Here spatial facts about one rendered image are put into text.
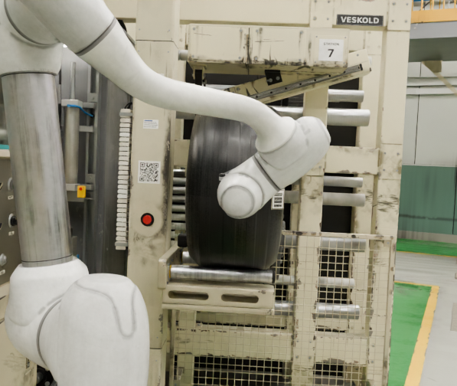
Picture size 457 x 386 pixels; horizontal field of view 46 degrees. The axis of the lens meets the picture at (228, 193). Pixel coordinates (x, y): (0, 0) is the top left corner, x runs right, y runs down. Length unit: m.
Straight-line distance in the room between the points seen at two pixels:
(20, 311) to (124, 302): 0.25
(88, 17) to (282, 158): 0.48
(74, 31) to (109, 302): 0.47
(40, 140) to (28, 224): 0.16
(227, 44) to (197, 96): 1.03
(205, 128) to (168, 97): 0.61
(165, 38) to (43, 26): 0.88
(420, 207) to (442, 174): 0.74
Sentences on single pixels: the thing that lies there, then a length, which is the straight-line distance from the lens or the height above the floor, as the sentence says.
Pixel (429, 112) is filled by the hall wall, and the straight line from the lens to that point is 10.99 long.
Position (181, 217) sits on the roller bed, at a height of 1.03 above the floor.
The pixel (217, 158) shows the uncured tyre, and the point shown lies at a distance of 1.62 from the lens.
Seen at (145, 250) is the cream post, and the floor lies 0.95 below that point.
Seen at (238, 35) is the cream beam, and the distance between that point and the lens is 2.12.
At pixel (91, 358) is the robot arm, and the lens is 0.96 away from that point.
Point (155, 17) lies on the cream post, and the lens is 1.90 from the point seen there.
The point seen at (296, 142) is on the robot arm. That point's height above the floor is 1.31.
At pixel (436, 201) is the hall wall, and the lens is 10.86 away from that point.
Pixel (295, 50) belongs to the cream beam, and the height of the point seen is 1.70.
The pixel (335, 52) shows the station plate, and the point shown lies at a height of 1.69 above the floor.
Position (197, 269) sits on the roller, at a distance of 1.78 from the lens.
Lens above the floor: 1.26
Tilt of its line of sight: 3 degrees down
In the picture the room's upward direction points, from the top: 3 degrees clockwise
